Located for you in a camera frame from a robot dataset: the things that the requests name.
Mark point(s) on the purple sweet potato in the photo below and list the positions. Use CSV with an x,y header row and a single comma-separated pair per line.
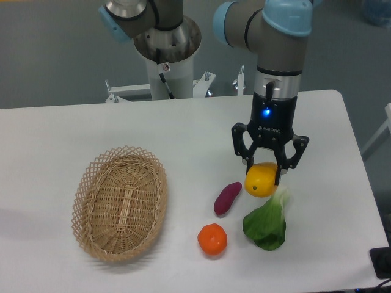
x,y
227,196

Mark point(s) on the woven wicker basket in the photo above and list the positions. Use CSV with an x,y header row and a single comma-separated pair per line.
x,y
120,204

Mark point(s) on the blue object in corner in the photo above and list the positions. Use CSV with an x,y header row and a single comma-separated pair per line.
x,y
377,12

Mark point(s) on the white frame at right edge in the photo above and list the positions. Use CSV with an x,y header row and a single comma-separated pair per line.
x,y
378,138

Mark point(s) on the green bok choy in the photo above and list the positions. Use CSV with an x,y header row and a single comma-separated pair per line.
x,y
266,225

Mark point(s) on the black device at table edge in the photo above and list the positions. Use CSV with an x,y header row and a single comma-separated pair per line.
x,y
380,258

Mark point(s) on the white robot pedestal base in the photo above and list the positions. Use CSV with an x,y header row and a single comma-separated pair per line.
x,y
166,80

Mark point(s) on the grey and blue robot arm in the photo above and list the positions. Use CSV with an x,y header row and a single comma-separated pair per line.
x,y
275,31

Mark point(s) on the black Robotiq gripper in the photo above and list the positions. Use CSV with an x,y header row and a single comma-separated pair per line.
x,y
270,127

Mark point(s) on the orange tangerine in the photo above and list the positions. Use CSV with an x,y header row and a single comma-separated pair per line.
x,y
212,239

